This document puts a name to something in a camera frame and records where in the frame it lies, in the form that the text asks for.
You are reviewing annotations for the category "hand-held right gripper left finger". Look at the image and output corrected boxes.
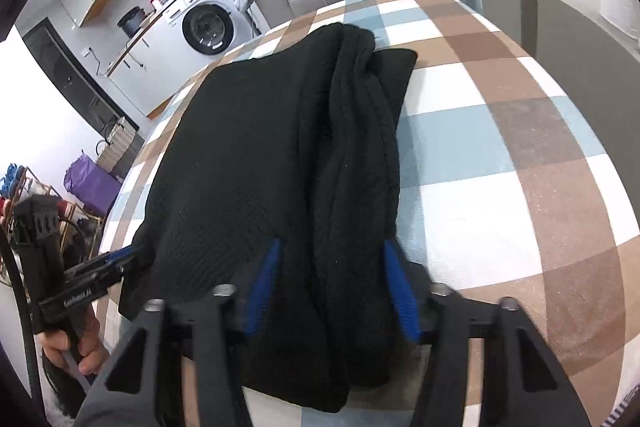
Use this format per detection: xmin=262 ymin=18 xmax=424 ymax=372
xmin=75 ymin=239 xmax=283 ymax=427

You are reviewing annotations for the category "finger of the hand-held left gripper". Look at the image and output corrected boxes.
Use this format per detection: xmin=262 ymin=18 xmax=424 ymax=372
xmin=62 ymin=243 xmax=151 ymax=288

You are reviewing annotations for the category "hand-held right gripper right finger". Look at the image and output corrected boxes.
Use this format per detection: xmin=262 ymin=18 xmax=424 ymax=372
xmin=382 ymin=241 xmax=593 ymax=427

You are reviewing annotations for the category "black knit sweater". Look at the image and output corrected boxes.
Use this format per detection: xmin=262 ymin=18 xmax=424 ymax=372
xmin=117 ymin=23 xmax=420 ymax=414

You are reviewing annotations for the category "person's left hand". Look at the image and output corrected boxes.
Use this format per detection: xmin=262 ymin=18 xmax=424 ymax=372
xmin=39 ymin=302 xmax=111 ymax=378

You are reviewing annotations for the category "purple bag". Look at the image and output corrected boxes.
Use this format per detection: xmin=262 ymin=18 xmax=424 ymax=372
xmin=63 ymin=155 xmax=123 ymax=220

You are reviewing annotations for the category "wicker basket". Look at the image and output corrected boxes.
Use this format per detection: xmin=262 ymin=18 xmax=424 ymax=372
xmin=96 ymin=117 xmax=146 ymax=180

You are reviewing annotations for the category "brown blue checked blanket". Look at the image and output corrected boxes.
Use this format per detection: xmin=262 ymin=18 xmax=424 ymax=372
xmin=97 ymin=0 xmax=640 ymax=427

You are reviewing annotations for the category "black glass door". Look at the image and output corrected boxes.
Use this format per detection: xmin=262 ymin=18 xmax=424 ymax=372
xmin=22 ymin=18 xmax=141 ymax=138

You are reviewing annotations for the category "white kitchen counter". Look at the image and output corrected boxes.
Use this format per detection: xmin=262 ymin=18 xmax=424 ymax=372
xmin=105 ymin=0 xmax=256 ymax=118

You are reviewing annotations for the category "black pot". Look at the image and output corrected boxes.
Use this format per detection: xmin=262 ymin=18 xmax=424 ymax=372
xmin=117 ymin=7 xmax=146 ymax=36

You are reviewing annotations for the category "white washing machine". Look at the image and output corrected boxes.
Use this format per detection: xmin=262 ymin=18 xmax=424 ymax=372
xmin=162 ymin=0 xmax=253 ymax=58

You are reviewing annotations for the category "striped rug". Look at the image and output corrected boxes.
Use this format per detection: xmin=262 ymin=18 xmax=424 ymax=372
xmin=600 ymin=387 xmax=640 ymax=427

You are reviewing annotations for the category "grey panel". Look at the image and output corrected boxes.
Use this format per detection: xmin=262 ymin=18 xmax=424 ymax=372
xmin=536 ymin=0 xmax=640 ymax=180

